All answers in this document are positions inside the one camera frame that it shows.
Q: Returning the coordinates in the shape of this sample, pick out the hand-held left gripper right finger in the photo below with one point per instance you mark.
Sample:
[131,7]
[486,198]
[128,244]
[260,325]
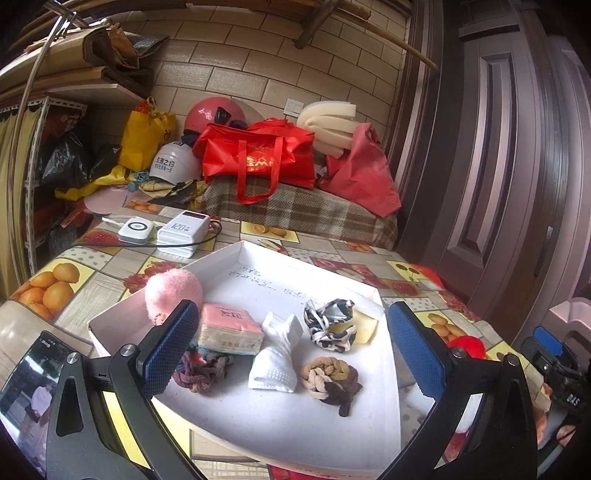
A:
[415,355]

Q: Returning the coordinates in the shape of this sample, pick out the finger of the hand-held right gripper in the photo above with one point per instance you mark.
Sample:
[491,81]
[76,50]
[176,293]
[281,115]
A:
[547,337]

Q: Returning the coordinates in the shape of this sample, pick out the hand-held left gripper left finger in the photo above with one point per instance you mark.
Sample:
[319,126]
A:
[171,350]

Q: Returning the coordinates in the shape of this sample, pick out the yellow foam sponge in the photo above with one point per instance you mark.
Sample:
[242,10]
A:
[367,327]

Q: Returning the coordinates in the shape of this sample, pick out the pink plush ball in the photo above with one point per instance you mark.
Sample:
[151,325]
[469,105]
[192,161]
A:
[171,290]

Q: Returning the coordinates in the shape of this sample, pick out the pink tissue pack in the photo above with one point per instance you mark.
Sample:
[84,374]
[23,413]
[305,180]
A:
[228,330]

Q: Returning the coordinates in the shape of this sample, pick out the black white patterned scrunchie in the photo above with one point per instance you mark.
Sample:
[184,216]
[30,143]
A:
[328,323]

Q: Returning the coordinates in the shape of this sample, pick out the white sock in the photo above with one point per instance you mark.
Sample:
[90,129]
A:
[277,360]

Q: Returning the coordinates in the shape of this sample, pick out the white cardboard box tray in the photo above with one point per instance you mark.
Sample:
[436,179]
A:
[286,429]

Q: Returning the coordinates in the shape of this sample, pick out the red plush ball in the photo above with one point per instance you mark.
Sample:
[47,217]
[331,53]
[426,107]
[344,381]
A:
[466,346]

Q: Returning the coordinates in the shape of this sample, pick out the fruit print tablecloth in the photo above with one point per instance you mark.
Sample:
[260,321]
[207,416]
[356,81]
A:
[78,300]

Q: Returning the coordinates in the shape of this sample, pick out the white power bank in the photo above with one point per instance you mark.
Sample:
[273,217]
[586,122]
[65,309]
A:
[184,228]

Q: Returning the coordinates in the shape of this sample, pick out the white round-marked charger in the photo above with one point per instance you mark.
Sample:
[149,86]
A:
[134,230]

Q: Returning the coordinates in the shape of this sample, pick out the black smartphone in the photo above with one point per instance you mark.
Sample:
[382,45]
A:
[32,397]

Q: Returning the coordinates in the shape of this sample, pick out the pink round pad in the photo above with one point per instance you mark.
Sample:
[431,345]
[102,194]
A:
[106,202]

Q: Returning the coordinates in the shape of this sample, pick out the dark brown door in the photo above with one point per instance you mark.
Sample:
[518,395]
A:
[498,161]

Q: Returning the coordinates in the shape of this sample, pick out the yellow cloth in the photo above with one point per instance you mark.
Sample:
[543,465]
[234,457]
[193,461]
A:
[92,182]

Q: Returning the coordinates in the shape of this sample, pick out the white helmet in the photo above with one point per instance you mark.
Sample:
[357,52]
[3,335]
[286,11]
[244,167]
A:
[173,161]

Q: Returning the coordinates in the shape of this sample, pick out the red cloth bag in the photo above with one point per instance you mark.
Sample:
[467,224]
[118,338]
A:
[364,170]

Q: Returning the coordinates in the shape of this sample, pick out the red tote bag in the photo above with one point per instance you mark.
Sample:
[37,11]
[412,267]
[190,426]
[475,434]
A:
[258,152]

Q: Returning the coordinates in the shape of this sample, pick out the yellow shopping bag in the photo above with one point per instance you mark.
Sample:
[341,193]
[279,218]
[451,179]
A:
[143,134]

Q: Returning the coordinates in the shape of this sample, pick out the black plastic bag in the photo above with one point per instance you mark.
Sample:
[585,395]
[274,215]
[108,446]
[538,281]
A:
[64,159]

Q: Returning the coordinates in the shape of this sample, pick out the cream shelf curtain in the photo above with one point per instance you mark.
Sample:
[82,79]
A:
[18,184]

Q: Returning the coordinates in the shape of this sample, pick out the red helmet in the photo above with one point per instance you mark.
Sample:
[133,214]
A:
[207,113]

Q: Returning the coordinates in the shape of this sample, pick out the cream foam roll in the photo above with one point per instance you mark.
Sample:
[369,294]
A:
[325,120]

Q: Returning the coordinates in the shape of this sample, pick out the metal shelf rack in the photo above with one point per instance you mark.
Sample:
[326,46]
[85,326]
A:
[46,104]

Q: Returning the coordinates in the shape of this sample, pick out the bamboo pole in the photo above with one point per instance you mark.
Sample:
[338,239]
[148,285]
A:
[406,50]

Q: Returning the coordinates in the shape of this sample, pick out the stack of cardboard sheets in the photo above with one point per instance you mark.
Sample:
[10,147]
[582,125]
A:
[69,60]

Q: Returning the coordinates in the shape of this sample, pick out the wooden stick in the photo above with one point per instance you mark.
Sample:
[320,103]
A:
[314,25]

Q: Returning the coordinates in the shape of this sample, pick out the white wall switch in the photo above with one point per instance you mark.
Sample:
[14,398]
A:
[292,106]

